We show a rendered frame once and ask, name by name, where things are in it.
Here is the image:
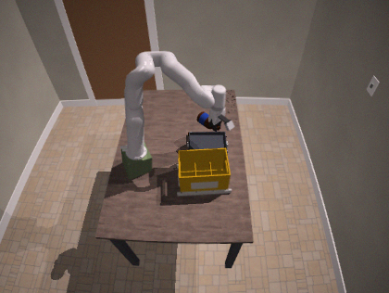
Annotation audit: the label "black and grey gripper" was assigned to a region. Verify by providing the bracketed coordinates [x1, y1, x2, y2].
[208, 108, 225, 132]

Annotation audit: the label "yellow crate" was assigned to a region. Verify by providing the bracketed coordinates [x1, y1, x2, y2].
[178, 148, 231, 192]

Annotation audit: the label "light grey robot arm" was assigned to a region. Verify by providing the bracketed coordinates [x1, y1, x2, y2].
[120, 51, 226, 159]

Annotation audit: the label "brown bottle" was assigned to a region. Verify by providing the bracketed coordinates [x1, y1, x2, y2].
[197, 111, 220, 130]

